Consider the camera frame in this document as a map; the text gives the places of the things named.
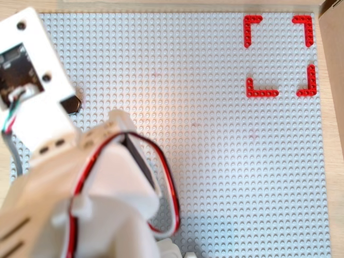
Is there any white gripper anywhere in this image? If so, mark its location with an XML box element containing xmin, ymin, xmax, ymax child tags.
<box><xmin>29</xmin><ymin>128</ymin><xmax>92</xmax><ymax>173</ymax></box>

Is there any black hexagonal Lego piece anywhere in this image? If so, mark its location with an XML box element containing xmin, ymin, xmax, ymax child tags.
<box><xmin>60</xmin><ymin>95</ymin><xmax>83</xmax><ymax>117</ymax></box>

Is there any grey Lego baseplate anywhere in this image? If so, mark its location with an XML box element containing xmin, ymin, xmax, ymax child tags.
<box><xmin>9</xmin><ymin>12</ymin><xmax>333</xmax><ymax>258</ymax></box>

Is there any large cardboard box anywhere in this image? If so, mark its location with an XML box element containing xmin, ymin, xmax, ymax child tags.
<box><xmin>318</xmin><ymin>0</ymin><xmax>344</xmax><ymax>258</ymax></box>

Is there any plain cardboard panel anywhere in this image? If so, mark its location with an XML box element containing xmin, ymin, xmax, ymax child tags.
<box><xmin>62</xmin><ymin>0</ymin><xmax>322</xmax><ymax>4</ymax></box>

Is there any black camera cable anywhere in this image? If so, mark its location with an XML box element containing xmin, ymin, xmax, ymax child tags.
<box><xmin>1</xmin><ymin>91</ymin><xmax>36</xmax><ymax>180</ymax></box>

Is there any red white servo wire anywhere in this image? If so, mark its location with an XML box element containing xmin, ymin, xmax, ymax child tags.
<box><xmin>60</xmin><ymin>131</ymin><xmax>181</xmax><ymax>258</ymax></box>

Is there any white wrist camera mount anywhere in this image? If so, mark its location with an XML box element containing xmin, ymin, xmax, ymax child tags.
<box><xmin>0</xmin><ymin>6</ymin><xmax>77</xmax><ymax>153</ymax></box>

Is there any red L-shaped Lego bracket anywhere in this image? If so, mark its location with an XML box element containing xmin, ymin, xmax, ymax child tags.
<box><xmin>291</xmin><ymin>15</ymin><xmax>314</xmax><ymax>48</ymax></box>
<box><xmin>296</xmin><ymin>63</ymin><xmax>317</xmax><ymax>97</ymax></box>
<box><xmin>246</xmin><ymin>77</ymin><xmax>280</xmax><ymax>98</ymax></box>
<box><xmin>243</xmin><ymin>15</ymin><xmax>263</xmax><ymax>48</ymax></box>

